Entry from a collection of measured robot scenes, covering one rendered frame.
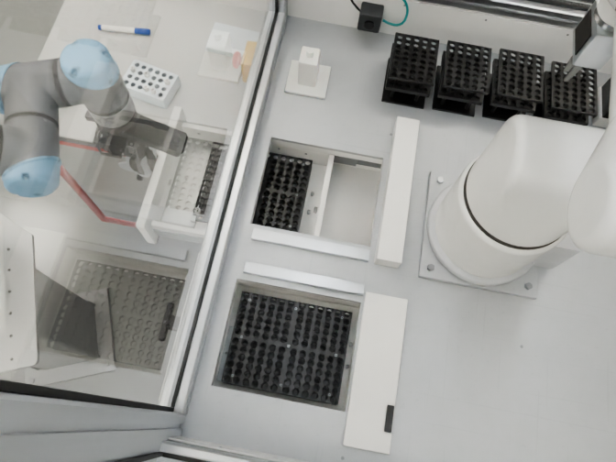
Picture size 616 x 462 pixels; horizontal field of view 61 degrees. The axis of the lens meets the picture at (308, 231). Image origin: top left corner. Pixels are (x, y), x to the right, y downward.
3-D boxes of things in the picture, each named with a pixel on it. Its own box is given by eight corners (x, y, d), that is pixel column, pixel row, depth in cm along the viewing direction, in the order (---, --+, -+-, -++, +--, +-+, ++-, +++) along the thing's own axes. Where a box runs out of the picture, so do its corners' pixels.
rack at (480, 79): (431, 109, 115) (443, 84, 107) (436, 66, 119) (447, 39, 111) (473, 116, 115) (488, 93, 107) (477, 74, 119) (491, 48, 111)
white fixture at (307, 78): (284, 93, 115) (284, 63, 106) (291, 61, 118) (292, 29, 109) (324, 100, 115) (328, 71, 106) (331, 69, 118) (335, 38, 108)
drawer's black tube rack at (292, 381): (224, 383, 104) (221, 381, 98) (244, 298, 110) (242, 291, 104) (335, 405, 103) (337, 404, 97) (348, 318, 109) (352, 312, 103)
